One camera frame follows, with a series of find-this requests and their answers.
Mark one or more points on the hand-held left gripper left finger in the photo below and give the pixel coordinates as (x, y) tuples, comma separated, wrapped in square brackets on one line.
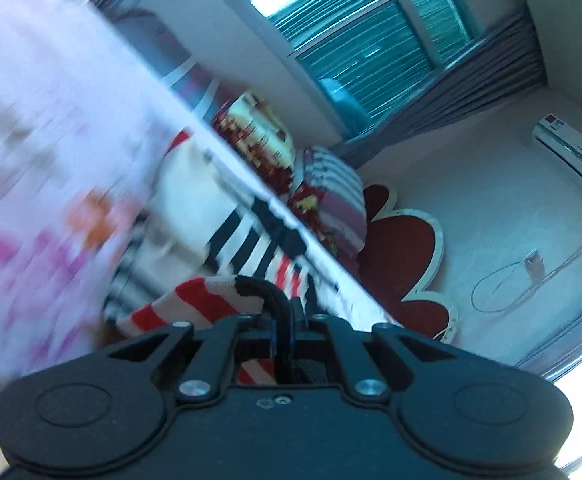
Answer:
[(231, 340)]

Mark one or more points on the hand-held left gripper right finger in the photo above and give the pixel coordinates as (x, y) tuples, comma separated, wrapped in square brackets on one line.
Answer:
[(336, 345)]

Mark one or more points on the striped knit sweater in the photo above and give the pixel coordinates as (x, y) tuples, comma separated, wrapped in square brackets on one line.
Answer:
[(231, 255)]

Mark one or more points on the red petal-shaped headboard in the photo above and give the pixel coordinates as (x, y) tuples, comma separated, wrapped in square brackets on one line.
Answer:
[(401, 255)]

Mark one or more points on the striped pillow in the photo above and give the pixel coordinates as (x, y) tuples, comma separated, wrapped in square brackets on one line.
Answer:
[(333, 200)]

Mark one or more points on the folded printed blanket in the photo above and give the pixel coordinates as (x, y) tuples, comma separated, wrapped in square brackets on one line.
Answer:
[(256, 135)]

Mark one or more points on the teal cushion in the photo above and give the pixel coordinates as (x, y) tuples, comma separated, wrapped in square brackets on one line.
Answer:
[(343, 102)]

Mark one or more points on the floral bed sheet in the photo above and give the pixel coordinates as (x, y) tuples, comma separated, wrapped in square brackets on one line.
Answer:
[(36, 135)]

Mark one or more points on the grey curtain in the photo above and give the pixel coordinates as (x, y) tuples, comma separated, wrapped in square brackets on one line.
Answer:
[(451, 85)]

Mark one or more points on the grey striped mattress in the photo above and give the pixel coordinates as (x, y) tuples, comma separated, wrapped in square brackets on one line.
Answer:
[(171, 55)]

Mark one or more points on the wall socket with charger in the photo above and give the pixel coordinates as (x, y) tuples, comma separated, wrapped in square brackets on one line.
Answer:
[(533, 261)]

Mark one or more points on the white wall air conditioner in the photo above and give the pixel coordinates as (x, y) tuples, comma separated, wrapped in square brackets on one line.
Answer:
[(576, 152)]

